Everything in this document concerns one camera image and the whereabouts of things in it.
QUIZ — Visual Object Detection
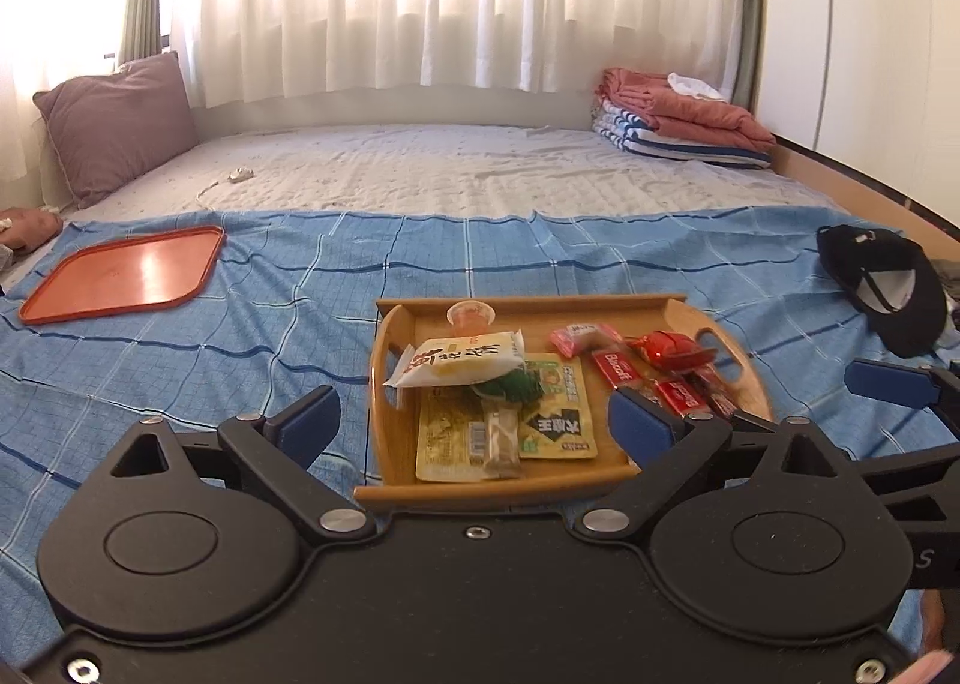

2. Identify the white cord switch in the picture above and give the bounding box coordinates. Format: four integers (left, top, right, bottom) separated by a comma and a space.
196, 166, 256, 205

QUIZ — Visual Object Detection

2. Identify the pink-red small snack packet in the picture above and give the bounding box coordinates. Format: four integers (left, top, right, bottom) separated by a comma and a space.
549, 322, 623, 359

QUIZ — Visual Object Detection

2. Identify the yellow pouch with black label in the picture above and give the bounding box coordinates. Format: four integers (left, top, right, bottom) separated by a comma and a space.
517, 352, 599, 461

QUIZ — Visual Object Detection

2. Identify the pink cloth bundle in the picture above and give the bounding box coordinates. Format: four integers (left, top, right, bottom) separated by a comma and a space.
0, 206, 65, 254

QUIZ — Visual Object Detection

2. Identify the orange jelly cup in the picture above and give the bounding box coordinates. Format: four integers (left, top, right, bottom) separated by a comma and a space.
447, 300, 497, 338

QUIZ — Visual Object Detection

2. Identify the green snack packet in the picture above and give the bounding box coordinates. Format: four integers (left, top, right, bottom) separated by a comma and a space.
471, 365, 542, 406

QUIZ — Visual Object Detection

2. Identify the beige snack pouch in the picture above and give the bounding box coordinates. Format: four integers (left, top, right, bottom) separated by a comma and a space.
415, 384, 522, 482

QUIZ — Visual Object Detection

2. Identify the purple pillow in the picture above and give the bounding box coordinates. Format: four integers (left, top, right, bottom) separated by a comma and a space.
32, 50, 200, 209

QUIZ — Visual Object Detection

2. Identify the person's right hand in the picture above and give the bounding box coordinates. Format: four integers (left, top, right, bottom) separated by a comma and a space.
921, 590, 958, 655

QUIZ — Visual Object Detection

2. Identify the white wardrobe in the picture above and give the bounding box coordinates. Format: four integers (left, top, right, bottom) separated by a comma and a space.
754, 0, 960, 227

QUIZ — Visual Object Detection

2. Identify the white quilted mattress pad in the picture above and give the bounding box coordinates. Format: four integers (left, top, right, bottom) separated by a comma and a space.
64, 123, 841, 224

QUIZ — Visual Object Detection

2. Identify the wooden tray with handles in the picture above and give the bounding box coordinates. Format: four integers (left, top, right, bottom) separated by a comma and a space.
354, 292, 773, 511

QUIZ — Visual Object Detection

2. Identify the small white cloth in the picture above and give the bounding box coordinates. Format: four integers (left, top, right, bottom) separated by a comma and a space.
666, 73, 727, 101

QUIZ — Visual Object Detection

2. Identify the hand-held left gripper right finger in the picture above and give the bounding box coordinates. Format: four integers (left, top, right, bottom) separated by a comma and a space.
574, 385, 875, 542

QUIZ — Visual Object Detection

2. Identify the clear gold-trimmed cracker packet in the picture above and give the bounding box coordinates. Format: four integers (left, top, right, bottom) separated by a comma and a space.
482, 406, 522, 481

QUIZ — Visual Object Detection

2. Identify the folded blue striped blanket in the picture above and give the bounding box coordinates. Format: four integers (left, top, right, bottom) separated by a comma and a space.
590, 95, 773, 169

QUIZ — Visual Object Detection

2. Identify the wooden bed frame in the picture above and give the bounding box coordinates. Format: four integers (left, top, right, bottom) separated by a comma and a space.
769, 133, 960, 250

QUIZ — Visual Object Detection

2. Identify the cream pastry packet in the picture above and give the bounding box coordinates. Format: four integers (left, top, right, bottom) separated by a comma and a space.
382, 328, 526, 390

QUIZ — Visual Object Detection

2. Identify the folded pink blanket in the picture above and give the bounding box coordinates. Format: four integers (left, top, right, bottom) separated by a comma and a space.
598, 67, 777, 149

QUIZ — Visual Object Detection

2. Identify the shiny red snack packet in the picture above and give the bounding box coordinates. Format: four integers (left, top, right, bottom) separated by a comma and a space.
626, 329, 719, 374

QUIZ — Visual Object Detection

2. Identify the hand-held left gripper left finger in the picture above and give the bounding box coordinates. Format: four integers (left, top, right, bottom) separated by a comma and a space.
105, 385, 378, 542

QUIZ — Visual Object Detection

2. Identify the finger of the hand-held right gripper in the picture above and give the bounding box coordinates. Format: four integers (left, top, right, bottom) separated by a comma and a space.
846, 359, 960, 430
726, 408, 960, 505

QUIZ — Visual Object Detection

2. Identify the blue plaid bed sheet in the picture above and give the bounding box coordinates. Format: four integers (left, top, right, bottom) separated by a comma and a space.
0, 205, 960, 655

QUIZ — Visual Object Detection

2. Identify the red plastic tray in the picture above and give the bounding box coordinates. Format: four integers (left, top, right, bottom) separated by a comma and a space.
19, 225, 227, 325

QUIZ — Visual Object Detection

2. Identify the black cap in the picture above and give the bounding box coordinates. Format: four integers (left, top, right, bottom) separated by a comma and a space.
816, 224, 950, 359

